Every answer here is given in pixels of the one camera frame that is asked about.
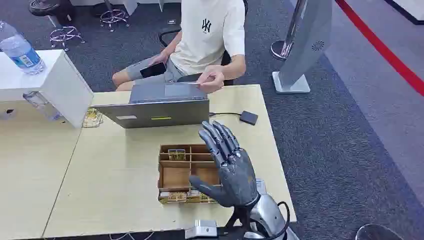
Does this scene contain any grey standing panel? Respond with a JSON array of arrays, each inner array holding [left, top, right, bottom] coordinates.
[[271, 0, 334, 95]]

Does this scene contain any gold card stack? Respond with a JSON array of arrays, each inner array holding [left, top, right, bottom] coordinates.
[[167, 149, 187, 162]]

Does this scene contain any loose gold card pile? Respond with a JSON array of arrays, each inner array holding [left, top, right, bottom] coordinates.
[[81, 107, 105, 129]]

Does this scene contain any wooden card box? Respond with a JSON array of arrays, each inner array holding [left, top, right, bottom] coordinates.
[[157, 143, 223, 205]]

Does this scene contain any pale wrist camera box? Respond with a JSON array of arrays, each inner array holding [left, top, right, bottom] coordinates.
[[184, 219, 219, 240]]

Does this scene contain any chrome stanchion post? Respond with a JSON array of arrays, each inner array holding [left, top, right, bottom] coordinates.
[[270, 0, 307, 62]]

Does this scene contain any person's left hand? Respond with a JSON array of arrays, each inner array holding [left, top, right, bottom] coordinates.
[[196, 65, 226, 95]]

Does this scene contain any chrome stool base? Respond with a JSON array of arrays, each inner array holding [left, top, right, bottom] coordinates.
[[99, 0, 131, 33], [49, 25, 87, 53]]

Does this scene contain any blue label water bottle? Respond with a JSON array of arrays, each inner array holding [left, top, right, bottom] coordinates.
[[0, 20, 47, 76]]

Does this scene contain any clear empty plastic bottle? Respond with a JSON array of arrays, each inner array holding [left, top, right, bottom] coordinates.
[[22, 90, 63, 122]]

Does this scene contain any black reader cable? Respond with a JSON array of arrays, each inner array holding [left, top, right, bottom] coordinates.
[[208, 111, 242, 118]]

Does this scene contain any grey laptop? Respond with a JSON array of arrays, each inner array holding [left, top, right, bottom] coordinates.
[[93, 81, 211, 130]]

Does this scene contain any white desk riser box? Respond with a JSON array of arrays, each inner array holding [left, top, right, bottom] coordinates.
[[0, 49, 95, 129]]

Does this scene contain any person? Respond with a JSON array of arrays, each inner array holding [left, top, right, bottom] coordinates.
[[111, 0, 248, 95]]

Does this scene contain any small black card reader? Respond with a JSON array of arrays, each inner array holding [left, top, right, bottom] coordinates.
[[238, 110, 259, 126]]

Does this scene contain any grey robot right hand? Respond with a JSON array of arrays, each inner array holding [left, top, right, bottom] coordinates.
[[188, 120, 261, 209]]

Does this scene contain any thin white cable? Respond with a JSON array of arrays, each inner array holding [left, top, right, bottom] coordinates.
[[108, 231, 157, 240]]

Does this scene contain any person's right hand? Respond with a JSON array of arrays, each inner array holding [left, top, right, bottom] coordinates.
[[147, 51, 170, 67]]

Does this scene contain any row of gold cards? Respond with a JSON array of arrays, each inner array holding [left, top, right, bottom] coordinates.
[[158, 190, 218, 205]]

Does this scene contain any black smartphone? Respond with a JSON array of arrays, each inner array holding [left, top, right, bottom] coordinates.
[[139, 61, 168, 79]]

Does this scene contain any dark round stool seat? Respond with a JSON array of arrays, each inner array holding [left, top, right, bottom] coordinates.
[[355, 223, 404, 240]]

